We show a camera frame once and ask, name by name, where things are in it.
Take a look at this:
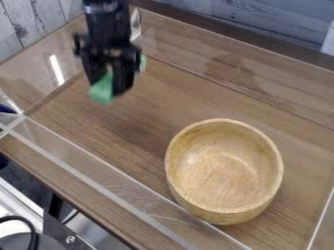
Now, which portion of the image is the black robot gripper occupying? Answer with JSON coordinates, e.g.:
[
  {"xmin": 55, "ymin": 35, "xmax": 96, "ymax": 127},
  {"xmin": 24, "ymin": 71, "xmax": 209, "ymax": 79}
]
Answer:
[{"xmin": 74, "ymin": 6, "xmax": 140, "ymax": 96}]

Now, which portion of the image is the green rectangular block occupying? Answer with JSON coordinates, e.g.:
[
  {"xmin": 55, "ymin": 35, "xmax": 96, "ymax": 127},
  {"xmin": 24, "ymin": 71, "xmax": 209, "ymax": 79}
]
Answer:
[{"xmin": 88, "ymin": 55, "xmax": 146, "ymax": 105}]

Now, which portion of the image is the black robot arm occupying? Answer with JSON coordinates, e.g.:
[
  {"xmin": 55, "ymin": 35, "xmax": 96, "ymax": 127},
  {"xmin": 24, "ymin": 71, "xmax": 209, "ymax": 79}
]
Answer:
[{"xmin": 74, "ymin": 0, "xmax": 144, "ymax": 104}]

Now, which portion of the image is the light wooden bowl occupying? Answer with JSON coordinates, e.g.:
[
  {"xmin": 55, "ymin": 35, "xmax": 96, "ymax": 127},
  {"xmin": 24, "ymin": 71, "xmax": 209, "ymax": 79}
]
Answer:
[{"xmin": 165, "ymin": 118, "xmax": 285, "ymax": 226}]

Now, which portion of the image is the clear acrylic tray enclosure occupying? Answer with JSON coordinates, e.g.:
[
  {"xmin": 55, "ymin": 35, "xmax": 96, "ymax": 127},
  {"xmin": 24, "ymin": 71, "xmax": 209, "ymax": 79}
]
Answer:
[{"xmin": 0, "ymin": 12, "xmax": 334, "ymax": 250}]

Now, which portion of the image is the black metal bracket with screw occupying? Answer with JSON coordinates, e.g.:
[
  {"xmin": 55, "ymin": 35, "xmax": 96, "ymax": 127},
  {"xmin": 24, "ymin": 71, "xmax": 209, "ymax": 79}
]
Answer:
[{"xmin": 43, "ymin": 213, "xmax": 96, "ymax": 250}]

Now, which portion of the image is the black cable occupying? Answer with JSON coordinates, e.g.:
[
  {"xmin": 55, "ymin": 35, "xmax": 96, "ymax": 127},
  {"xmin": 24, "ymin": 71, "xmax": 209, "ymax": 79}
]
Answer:
[{"xmin": 0, "ymin": 214, "xmax": 40, "ymax": 250}]

